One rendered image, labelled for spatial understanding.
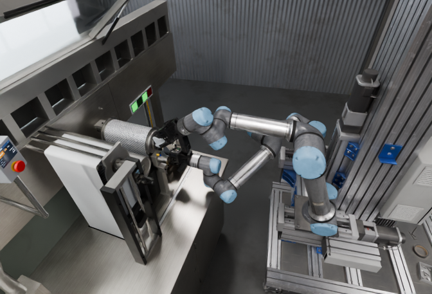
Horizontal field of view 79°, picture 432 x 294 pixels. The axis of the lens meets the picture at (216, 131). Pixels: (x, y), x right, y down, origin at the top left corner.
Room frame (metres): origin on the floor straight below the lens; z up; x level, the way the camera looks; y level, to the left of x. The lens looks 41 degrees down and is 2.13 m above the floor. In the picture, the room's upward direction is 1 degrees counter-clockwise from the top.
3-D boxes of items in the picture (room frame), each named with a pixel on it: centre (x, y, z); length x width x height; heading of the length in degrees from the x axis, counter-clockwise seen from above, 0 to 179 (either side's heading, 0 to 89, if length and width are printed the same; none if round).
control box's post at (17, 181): (0.45, 0.53, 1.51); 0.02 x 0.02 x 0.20
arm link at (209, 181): (0.91, 0.03, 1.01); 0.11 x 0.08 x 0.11; 38
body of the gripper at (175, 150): (0.98, 0.19, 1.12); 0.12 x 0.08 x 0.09; 70
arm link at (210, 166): (0.92, 0.04, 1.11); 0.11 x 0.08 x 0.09; 70
